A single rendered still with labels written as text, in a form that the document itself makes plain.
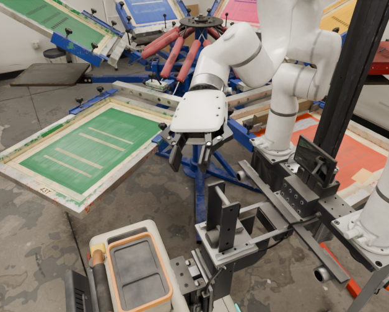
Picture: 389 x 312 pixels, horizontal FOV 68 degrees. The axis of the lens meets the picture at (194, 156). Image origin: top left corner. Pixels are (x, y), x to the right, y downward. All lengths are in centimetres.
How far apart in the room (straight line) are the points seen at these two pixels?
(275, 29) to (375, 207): 48
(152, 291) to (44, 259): 154
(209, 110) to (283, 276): 170
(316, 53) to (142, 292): 82
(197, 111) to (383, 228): 54
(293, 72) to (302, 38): 10
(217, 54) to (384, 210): 53
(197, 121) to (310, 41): 50
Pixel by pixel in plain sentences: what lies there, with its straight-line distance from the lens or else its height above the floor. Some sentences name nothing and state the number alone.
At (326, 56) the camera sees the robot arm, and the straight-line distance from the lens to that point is 92.
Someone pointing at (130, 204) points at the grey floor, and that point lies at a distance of 247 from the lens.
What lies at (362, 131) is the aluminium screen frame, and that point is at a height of 98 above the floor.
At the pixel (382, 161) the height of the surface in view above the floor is 95.
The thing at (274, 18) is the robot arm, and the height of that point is 163.
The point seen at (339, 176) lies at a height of 95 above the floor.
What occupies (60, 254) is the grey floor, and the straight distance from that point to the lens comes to 232.
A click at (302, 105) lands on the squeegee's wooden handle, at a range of 169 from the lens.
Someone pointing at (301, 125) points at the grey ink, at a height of 96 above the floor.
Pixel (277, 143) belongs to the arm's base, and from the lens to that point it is 107.
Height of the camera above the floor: 178
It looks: 38 degrees down
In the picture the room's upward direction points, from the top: straight up
